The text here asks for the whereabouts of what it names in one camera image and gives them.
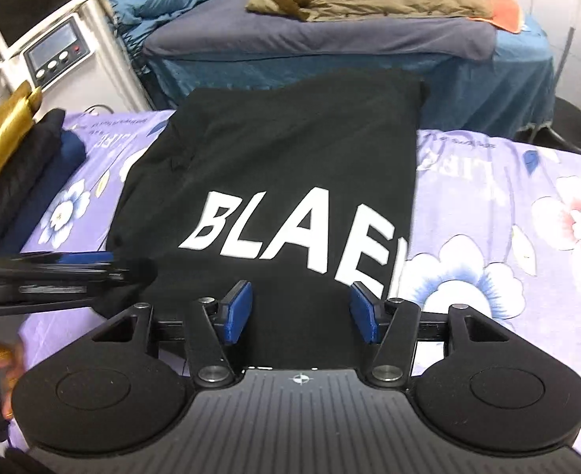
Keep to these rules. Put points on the navy folded cloth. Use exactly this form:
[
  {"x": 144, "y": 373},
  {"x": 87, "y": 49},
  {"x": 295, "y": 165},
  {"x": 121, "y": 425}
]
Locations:
[{"x": 48, "y": 192}]

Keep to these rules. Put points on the blue bed with grey blanket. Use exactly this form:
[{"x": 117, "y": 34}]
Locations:
[{"x": 369, "y": 79}]

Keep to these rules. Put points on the black jacket with white print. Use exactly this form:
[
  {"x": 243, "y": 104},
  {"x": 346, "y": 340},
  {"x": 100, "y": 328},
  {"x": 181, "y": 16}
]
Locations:
[{"x": 270, "y": 158}]

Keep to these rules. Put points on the grey control panel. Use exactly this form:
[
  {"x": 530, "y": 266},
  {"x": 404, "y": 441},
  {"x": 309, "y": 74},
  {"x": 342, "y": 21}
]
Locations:
[{"x": 56, "y": 52}]

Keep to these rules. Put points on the orange cloth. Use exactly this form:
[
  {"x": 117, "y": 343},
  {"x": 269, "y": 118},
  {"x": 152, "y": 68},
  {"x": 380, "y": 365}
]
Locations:
[{"x": 505, "y": 10}]

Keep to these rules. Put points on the stack of folded dark clothes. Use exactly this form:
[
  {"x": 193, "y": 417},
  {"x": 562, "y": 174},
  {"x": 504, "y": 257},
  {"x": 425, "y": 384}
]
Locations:
[{"x": 19, "y": 177}]

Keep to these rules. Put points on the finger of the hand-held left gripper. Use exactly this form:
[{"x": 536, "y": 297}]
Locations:
[
  {"x": 88, "y": 258},
  {"x": 63, "y": 294}
]

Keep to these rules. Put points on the purple floral bed sheet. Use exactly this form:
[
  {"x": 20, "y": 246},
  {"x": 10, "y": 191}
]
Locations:
[{"x": 498, "y": 266}]

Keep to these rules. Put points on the black round stool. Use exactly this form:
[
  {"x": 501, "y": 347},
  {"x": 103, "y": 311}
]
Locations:
[{"x": 574, "y": 126}]

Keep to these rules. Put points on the white machine with screen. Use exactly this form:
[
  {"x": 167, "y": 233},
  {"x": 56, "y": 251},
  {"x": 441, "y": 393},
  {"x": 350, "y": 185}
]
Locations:
[{"x": 33, "y": 5}]

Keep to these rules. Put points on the grey blanket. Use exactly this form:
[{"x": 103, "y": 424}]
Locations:
[{"x": 320, "y": 34}]

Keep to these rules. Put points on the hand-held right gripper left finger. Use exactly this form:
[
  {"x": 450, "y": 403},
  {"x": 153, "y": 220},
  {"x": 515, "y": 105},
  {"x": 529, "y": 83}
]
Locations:
[{"x": 235, "y": 312}]

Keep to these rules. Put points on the blue duvet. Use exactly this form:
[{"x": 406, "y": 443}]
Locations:
[{"x": 172, "y": 0}]

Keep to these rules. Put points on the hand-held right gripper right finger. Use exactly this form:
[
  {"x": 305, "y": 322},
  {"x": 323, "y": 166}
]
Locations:
[{"x": 365, "y": 312}]

